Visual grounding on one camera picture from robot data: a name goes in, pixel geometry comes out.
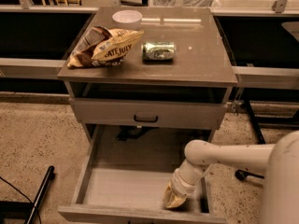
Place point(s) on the grey drawer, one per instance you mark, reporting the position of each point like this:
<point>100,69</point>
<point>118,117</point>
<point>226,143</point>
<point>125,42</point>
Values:
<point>123,182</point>
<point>148,113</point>

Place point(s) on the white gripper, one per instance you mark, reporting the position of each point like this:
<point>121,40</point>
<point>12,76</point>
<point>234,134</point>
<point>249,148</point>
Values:
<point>181,187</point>

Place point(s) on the grey drawer cabinet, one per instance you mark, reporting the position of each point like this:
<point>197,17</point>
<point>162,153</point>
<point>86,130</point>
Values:
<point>200,73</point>

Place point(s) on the white bowl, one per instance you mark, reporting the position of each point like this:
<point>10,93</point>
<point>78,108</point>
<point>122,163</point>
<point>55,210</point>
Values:
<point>127,19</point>

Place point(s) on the green soda can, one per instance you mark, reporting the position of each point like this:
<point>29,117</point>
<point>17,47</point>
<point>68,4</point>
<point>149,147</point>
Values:
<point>158,51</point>

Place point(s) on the grey top drawer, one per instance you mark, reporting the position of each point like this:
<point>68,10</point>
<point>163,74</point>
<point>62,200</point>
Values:
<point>148,113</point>

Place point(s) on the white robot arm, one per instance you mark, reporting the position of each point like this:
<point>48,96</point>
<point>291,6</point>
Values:
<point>278,163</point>

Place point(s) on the black stand leg left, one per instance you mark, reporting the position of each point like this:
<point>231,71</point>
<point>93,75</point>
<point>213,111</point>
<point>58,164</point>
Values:
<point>34,210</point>

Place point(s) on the metal railing frame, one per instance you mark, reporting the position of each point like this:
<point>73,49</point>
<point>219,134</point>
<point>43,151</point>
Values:
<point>247,77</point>

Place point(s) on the yellow chip bag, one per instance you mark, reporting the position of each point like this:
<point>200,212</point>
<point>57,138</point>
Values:
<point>101,47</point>

